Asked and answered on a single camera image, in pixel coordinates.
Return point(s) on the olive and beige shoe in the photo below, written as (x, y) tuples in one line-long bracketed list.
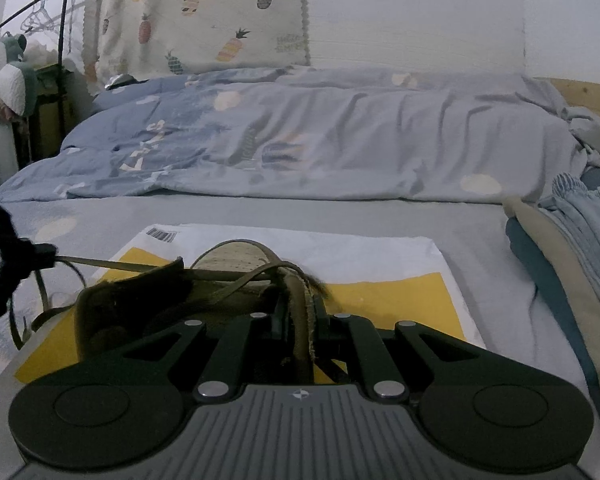
[(130, 295)]

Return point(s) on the white and yellow mailing bag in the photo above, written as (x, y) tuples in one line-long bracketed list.
[(380, 265)]

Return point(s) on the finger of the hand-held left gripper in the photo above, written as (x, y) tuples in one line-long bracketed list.
[(0, 295), (35, 256)]

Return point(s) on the pineapple print cloth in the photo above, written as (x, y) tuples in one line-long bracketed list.
[(205, 10)]

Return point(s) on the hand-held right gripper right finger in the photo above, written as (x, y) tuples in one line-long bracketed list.
[(325, 327)]

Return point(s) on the grey-blue printed bed sheet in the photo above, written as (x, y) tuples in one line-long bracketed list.
[(480, 220)]

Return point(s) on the black metal clothes rack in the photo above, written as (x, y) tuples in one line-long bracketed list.
[(62, 35)]

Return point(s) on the cardboard box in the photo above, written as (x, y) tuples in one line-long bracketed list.
[(50, 115)]

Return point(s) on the wooden bed frame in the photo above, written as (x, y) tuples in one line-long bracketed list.
[(585, 95)]

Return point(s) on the blue printed duvet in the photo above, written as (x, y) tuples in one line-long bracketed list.
[(355, 135)]

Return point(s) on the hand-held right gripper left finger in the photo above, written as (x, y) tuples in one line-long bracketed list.
[(275, 327)]

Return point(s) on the grey and white plush toy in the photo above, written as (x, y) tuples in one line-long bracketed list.
[(10, 80)]

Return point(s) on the silver foil wrapper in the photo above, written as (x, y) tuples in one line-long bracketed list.
[(119, 81)]

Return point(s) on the light blue jeans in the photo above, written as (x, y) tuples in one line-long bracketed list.
[(585, 210)]

